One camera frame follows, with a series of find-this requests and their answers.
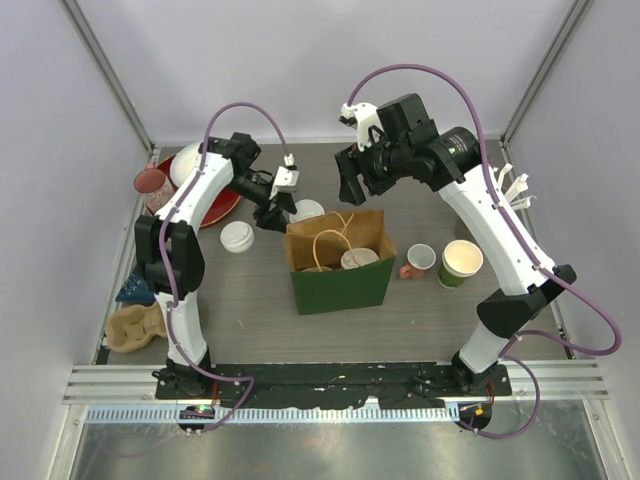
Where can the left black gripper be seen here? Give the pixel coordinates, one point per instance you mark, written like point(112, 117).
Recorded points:
point(274, 218)

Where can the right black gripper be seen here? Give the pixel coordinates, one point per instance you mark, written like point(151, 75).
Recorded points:
point(350, 163)

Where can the white plastic lid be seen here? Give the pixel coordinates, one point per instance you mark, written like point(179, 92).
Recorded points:
point(307, 209)
point(359, 257)

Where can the green paper bag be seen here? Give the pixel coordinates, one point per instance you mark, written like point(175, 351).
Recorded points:
point(339, 261)

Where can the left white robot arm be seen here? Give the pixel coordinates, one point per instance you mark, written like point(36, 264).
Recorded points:
point(169, 256)

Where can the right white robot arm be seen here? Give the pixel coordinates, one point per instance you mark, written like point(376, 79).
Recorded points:
point(399, 140)

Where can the spare white lid stack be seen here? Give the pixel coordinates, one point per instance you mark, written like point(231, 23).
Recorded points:
point(237, 237)

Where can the red round plate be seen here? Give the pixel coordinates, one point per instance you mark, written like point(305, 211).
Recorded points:
point(226, 201)

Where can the small pink espresso cup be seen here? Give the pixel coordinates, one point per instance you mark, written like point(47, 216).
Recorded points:
point(420, 259)

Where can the white paper plate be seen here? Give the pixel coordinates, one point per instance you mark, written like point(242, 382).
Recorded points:
point(183, 163)

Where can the pink floral mug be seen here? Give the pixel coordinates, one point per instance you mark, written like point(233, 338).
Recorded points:
point(155, 188)

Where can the green paper cup stack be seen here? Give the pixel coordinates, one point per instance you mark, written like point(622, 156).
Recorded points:
point(461, 260)

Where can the cup of wrapped straws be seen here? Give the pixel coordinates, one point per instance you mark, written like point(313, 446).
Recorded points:
point(515, 192)

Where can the blue leaf-shaped dish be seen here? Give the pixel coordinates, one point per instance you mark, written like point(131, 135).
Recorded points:
point(135, 290)

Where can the cardboard cup carrier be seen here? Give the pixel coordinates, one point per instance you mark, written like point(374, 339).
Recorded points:
point(131, 328)

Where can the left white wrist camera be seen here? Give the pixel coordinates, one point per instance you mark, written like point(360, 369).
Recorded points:
point(286, 178)

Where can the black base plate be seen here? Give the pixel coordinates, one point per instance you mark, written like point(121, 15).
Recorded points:
point(329, 386)

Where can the white slotted cable duct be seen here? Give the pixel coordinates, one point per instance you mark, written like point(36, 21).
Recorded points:
point(193, 414)

